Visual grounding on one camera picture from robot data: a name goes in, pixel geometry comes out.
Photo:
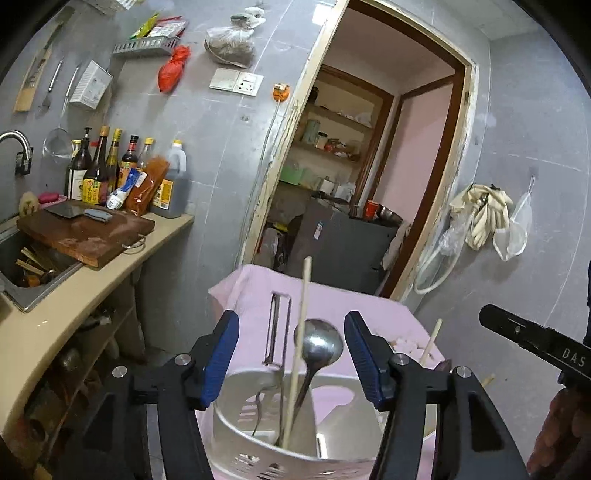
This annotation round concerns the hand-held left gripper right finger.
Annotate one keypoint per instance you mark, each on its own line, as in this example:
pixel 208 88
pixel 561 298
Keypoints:
pixel 362 355

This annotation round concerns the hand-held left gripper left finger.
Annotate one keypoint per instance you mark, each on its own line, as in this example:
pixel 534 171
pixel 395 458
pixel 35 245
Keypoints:
pixel 221 360

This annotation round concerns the steel spoon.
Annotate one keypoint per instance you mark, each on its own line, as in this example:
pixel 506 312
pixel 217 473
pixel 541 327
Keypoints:
pixel 318 344

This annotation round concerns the steel peeler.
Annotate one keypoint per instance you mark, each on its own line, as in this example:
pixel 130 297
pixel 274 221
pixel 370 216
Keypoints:
pixel 277 332

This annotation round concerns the steel fork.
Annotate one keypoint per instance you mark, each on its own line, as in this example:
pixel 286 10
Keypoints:
pixel 262 410

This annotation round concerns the wooden chopstick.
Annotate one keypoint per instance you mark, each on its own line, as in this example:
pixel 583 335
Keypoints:
pixel 431 341
pixel 298 346
pixel 487 381

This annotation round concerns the white plastic utensil holder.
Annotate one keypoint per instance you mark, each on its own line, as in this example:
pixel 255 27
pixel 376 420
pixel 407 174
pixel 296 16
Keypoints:
pixel 258 450

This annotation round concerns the person's right hand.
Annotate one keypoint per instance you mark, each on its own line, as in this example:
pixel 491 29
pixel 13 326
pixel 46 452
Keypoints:
pixel 563 429

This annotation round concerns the pink cloth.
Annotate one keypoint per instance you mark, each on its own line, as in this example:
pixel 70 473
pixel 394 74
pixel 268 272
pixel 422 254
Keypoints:
pixel 323 300

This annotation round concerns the grey cabinet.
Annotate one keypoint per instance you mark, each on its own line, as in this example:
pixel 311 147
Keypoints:
pixel 341 244

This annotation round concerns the steel bowl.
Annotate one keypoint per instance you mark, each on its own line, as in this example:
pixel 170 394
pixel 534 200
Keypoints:
pixel 390 215

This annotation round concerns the red cup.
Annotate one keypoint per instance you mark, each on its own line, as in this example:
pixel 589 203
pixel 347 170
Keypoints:
pixel 371 210

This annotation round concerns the clear plastic bag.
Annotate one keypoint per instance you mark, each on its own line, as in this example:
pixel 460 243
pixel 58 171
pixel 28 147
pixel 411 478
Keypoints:
pixel 450 237

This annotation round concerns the beige kitchen counter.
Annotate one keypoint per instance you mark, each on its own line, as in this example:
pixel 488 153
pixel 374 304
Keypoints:
pixel 69 300

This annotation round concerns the cream rubber gloves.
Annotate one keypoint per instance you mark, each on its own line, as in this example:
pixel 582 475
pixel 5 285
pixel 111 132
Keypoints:
pixel 485 207

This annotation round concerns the large dark oil jug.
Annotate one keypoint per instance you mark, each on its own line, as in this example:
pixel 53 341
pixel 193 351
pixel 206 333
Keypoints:
pixel 173 189

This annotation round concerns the wooden cutting board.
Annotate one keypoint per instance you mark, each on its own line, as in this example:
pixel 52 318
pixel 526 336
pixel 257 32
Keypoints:
pixel 92 235

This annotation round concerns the orange seasoning packet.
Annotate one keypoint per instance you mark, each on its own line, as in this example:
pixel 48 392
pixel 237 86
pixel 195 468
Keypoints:
pixel 147 187

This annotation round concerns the grey sharpening stone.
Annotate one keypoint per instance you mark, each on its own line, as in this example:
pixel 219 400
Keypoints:
pixel 98 215

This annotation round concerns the white blue packet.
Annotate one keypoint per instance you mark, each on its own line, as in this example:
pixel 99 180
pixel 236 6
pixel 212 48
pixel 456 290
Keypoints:
pixel 121 196

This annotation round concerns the green box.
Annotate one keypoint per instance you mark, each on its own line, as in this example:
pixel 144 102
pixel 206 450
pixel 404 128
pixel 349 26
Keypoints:
pixel 293 175

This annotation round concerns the steel sink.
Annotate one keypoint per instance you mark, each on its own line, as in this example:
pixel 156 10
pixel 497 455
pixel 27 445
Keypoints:
pixel 32 272

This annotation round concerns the steel cleaver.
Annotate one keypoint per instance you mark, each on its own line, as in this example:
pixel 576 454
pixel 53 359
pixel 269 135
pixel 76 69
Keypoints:
pixel 64 211

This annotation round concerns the glass jar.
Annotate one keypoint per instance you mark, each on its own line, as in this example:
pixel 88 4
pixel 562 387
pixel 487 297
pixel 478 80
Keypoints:
pixel 322 140

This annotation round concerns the dark soy sauce bottle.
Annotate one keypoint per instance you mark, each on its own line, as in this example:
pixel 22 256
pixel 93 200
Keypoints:
pixel 96 180

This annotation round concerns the red label sauce bottle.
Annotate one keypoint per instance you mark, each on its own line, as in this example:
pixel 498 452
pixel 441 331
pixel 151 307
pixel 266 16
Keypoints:
pixel 129 159

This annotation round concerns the small clear neck bottle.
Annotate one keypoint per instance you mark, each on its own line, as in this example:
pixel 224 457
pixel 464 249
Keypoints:
pixel 147 150

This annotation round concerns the wooden shelf unit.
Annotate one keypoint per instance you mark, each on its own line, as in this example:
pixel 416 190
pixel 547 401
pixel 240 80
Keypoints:
pixel 337 134

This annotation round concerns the yellow cap sauce bottle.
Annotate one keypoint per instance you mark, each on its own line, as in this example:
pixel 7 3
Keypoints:
pixel 113 161

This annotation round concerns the green canister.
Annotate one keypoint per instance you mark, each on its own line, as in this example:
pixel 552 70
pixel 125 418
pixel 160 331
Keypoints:
pixel 311 131

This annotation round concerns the pink soap dish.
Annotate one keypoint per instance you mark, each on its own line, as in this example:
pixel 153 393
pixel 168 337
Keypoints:
pixel 51 197

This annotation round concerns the brown pump bottle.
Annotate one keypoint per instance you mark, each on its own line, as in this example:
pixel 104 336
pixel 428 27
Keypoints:
pixel 79 170

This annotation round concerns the yellow round scrubber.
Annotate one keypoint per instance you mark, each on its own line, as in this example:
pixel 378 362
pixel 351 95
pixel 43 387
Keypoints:
pixel 27 204

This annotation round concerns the hanging mesh skimmer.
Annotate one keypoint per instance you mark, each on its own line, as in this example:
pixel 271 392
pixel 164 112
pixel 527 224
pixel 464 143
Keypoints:
pixel 57 143

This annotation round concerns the orange plug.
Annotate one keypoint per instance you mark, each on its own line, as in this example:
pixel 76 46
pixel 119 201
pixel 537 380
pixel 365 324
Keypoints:
pixel 280 92

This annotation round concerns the red plastic bag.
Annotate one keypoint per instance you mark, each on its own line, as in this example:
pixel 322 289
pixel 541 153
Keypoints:
pixel 173 69

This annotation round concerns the steel faucet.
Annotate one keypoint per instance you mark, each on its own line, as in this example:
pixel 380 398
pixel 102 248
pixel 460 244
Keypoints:
pixel 18 141

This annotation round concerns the white paper box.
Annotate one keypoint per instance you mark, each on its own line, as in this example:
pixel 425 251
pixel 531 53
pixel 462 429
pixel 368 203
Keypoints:
pixel 91 85

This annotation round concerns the clear bag of dried goods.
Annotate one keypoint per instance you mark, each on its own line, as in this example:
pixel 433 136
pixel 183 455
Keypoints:
pixel 231 44

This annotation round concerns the hanging steel spatula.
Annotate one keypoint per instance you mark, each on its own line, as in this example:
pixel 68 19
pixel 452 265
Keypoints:
pixel 51 85

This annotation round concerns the seasoning packets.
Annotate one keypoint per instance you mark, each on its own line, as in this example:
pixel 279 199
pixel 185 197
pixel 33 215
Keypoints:
pixel 159 26

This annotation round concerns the bamboo knife holder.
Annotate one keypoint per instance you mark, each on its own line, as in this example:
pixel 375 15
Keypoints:
pixel 34 74

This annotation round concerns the white basket shelf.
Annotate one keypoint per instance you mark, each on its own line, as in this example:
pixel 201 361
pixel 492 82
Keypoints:
pixel 113 4

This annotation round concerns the wooden door frame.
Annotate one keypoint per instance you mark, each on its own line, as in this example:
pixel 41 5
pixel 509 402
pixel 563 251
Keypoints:
pixel 455 152

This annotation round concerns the white wall switch socket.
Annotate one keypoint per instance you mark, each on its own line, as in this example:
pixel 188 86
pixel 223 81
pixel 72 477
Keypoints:
pixel 235 82

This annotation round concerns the grey wall shelf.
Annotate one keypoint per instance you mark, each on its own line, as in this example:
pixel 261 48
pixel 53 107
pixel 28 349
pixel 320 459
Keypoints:
pixel 145 47

